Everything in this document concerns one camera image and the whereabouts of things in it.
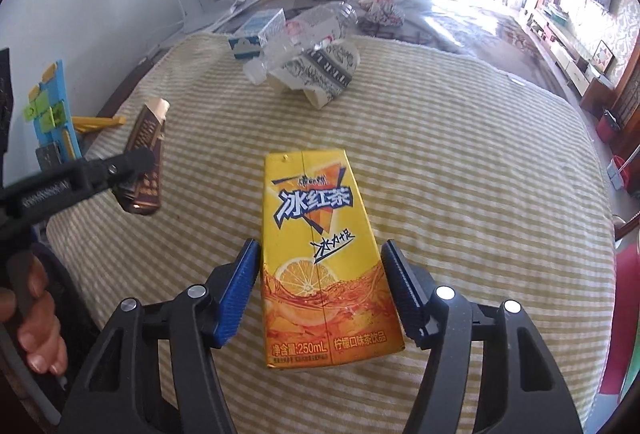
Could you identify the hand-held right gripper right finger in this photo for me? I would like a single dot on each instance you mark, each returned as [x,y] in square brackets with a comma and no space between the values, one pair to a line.
[400,294]

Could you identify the stack of papers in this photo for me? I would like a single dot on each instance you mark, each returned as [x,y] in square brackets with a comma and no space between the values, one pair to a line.
[250,3]

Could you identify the red white crumpled packet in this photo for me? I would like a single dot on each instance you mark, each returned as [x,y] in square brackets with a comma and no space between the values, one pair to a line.
[385,8]

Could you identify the small blue white box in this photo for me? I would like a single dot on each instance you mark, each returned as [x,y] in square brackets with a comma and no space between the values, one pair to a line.
[250,38]

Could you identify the red bin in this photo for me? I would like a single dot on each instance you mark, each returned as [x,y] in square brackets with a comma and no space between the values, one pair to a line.
[608,126]

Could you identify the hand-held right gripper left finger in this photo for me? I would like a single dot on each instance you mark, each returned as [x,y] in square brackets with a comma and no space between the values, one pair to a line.
[240,294]

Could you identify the clear plastic bottle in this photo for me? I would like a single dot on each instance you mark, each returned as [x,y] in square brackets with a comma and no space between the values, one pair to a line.
[300,38]

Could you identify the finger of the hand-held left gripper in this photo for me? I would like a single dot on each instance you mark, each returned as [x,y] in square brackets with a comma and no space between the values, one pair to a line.
[110,168]

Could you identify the yellow checked cloth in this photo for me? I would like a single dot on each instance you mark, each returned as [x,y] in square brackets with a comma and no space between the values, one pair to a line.
[475,163]

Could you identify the blue board stand yellow legs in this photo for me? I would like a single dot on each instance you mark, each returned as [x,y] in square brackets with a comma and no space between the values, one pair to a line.
[52,88]

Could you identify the white low cabinet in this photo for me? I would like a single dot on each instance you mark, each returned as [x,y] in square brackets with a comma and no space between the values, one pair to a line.
[570,53]

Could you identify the brown snack box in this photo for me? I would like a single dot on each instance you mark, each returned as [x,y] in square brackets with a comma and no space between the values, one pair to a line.
[147,128]

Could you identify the yellow tea drink carton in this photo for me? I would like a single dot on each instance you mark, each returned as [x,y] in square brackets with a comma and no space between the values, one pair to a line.
[315,239]

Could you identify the person's left hand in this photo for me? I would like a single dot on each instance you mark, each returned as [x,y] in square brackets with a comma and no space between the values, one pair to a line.
[42,334]

